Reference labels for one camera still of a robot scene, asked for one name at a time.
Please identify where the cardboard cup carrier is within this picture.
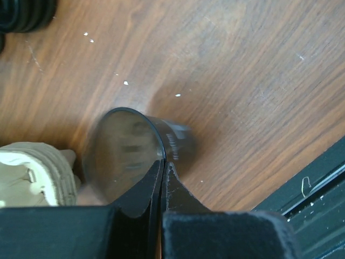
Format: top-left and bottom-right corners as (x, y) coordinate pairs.
(1, 142), (81, 208)

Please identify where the black coffee cup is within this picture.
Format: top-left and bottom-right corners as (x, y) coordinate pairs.
(82, 107), (197, 204)

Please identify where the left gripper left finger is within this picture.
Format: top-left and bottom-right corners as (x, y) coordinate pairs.
(107, 160), (165, 258)

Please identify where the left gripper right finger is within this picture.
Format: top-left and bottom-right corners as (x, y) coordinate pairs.
(161, 162), (216, 258)

